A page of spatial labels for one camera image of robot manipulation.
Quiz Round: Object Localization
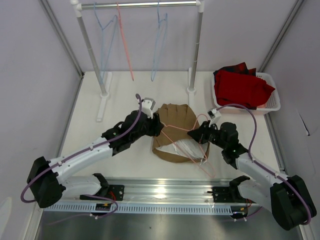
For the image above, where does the white plastic basket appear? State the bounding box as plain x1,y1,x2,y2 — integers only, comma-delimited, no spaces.
220,72,281,115

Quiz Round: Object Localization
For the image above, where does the leftmost blue wire hanger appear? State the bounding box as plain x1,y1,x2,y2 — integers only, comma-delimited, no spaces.
93,2,118,85

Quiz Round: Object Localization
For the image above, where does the pink wire hanger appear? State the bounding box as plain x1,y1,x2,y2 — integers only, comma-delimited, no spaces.
116,2,134,82
161,113,216,178

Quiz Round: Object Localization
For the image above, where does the red folded garment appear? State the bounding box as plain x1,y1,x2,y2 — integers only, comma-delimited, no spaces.
213,62,275,110

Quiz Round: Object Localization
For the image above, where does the aluminium mounting rail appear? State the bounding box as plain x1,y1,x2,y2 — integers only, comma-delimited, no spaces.
34,176,306,207

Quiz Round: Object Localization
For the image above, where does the white slotted cable duct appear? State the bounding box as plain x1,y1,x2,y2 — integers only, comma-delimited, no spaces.
44,202,233,216

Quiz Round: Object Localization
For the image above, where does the blue wire hanger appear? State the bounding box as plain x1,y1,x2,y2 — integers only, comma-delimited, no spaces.
150,0,168,82
93,2,118,85

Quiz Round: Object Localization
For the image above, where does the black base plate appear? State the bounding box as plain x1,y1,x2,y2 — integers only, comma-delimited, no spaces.
207,186,255,204
94,184,125,201

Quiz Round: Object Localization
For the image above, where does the tan brown skirt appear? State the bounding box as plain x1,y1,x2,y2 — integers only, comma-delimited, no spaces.
152,103,210,164

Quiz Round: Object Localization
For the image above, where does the right blue wire hanger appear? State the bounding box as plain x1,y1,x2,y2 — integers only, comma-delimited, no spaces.
150,0,168,82

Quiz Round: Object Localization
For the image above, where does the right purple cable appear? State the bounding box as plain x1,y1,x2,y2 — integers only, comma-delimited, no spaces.
216,103,315,223

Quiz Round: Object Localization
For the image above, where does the metal clothes rack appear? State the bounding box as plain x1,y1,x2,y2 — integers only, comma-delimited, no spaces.
70,0,205,123

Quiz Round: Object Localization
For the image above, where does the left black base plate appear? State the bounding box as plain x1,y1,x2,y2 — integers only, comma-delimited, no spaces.
94,184,125,201

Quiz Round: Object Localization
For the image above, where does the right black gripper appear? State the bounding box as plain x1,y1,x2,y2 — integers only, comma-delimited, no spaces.
187,120,227,150

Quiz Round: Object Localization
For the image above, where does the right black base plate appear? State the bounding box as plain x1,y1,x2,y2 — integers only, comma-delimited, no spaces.
207,186,255,204

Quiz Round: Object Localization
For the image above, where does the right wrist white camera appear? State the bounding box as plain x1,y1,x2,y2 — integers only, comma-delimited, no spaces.
207,108,222,126

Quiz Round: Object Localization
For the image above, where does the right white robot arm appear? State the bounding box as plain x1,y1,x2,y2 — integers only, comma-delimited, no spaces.
187,121,317,231

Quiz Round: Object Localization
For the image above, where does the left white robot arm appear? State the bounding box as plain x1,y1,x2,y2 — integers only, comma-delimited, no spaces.
27,110,164,209

